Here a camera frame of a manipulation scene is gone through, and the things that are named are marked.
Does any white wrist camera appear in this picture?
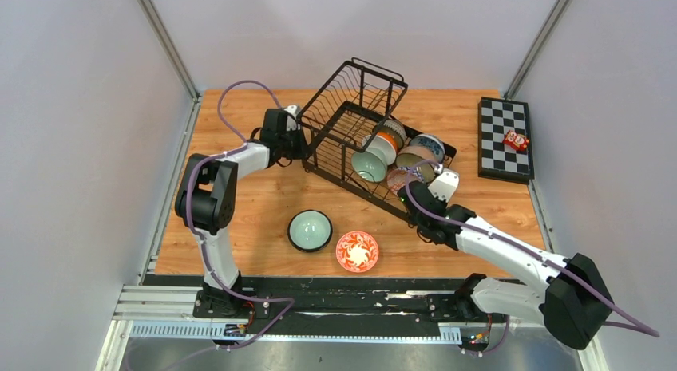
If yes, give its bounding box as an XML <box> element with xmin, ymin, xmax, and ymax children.
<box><xmin>283</xmin><ymin>105</ymin><xmax>302</xmax><ymax>132</ymax></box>
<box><xmin>428</xmin><ymin>168</ymin><xmax>460</xmax><ymax>203</ymax></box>

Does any black cream patterned bowl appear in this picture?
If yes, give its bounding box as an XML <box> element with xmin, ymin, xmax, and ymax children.
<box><xmin>372</xmin><ymin>119</ymin><xmax>406</xmax><ymax>149</ymax></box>

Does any black wire dish rack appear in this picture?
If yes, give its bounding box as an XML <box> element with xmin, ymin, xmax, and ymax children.
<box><xmin>295</xmin><ymin>57</ymin><xmax>458</xmax><ymax>223</ymax></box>

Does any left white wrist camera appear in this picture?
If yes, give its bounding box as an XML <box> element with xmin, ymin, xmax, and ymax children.
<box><xmin>283</xmin><ymin>105</ymin><xmax>302</xmax><ymax>132</ymax></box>

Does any blue floral bowl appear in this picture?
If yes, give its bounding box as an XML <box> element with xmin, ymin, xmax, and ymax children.
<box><xmin>409</xmin><ymin>133</ymin><xmax>445</xmax><ymax>163</ymax></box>

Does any black celadon bowl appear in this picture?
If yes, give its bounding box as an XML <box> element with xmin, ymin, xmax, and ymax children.
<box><xmin>287</xmin><ymin>210</ymin><xmax>334</xmax><ymax>253</ymax></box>

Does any pale green bowl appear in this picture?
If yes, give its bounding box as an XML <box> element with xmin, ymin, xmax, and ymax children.
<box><xmin>350</xmin><ymin>148</ymin><xmax>387</xmax><ymax>183</ymax></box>

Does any black white checkerboard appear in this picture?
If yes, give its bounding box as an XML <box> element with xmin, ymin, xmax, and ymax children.
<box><xmin>478</xmin><ymin>97</ymin><xmax>535</xmax><ymax>184</ymax></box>

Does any small red toy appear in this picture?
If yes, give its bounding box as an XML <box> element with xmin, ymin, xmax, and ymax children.
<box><xmin>503</xmin><ymin>129</ymin><xmax>530</xmax><ymax>152</ymax></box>

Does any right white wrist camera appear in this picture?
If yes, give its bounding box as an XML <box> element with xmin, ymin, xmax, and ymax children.
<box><xmin>428</xmin><ymin>168</ymin><xmax>460</xmax><ymax>203</ymax></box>

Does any brown cream glazed bowl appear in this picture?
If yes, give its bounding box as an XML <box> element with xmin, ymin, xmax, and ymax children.
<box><xmin>395</xmin><ymin>146</ymin><xmax>438</xmax><ymax>183</ymax></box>

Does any red floral small bowl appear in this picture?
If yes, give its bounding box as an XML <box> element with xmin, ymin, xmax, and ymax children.
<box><xmin>335</xmin><ymin>231</ymin><xmax>380</xmax><ymax>273</ymax></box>

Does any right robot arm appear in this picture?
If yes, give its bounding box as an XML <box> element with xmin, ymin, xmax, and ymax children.
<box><xmin>397</xmin><ymin>180</ymin><xmax>613</xmax><ymax>350</ymax></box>

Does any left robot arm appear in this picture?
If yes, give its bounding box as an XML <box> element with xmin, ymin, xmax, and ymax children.
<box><xmin>175</xmin><ymin>105</ymin><xmax>307</xmax><ymax>318</ymax></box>

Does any red patterned bowl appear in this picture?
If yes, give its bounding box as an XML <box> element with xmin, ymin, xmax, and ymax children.
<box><xmin>386</xmin><ymin>167</ymin><xmax>425</xmax><ymax>193</ymax></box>

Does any white orange bowl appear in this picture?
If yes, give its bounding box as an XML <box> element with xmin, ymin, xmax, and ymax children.
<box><xmin>362</xmin><ymin>132</ymin><xmax>398</xmax><ymax>166</ymax></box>

